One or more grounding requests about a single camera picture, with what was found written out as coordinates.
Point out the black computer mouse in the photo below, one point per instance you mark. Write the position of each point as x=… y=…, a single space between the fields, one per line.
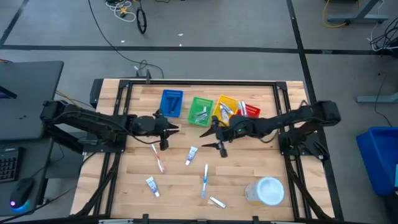
x=21 y=191

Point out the gray metal floor bar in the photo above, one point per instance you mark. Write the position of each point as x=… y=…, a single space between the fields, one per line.
x=377 y=99

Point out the white plastic jar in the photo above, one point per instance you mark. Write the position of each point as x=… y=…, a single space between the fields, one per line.
x=267 y=191

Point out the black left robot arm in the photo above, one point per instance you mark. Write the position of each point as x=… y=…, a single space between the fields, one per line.
x=93 y=119

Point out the yellow plastic basket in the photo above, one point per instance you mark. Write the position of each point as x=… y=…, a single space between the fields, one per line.
x=228 y=99

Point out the black keyboard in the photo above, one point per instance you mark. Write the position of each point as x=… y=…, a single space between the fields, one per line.
x=7 y=165

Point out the black box at table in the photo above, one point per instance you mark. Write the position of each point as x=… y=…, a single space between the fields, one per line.
x=96 y=93

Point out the green plastic basket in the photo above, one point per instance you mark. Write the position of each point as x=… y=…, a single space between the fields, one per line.
x=193 y=107

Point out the large blue plastic bin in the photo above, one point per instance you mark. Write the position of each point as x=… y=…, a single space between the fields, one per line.
x=379 y=155

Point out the wrapped blue white toothbrush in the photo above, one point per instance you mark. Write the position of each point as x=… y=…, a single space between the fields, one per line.
x=205 y=180

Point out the dark comb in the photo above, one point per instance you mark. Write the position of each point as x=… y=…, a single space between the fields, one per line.
x=174 y=104

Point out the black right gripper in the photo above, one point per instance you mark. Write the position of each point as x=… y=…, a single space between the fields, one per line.
x=227 y=132

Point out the gray metal table leg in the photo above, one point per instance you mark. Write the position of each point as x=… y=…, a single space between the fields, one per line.
x=357 y=19

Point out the red plastic basket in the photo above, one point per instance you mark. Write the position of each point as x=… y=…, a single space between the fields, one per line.
x=253 y=111

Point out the black keyboard tray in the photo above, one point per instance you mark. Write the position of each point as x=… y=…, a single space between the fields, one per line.
x=37 y=161

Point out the wrapped red white toothbrush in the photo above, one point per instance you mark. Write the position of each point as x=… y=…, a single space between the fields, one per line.
x=157 y=157

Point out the black aluminium table frame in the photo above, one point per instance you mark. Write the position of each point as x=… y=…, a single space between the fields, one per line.
x=202 y=82

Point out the blue plastic basket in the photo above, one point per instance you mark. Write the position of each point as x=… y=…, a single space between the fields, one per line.
x=171 y=93

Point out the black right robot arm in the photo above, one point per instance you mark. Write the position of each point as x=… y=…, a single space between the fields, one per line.
x=280 y=122

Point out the dark monitor edge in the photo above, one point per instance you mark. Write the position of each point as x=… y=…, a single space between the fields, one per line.
x=6 y=92

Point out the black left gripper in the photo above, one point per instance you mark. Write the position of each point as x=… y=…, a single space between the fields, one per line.
x=161 y=127

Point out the black desk top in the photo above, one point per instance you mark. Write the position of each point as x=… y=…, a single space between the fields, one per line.
x=31 y=93

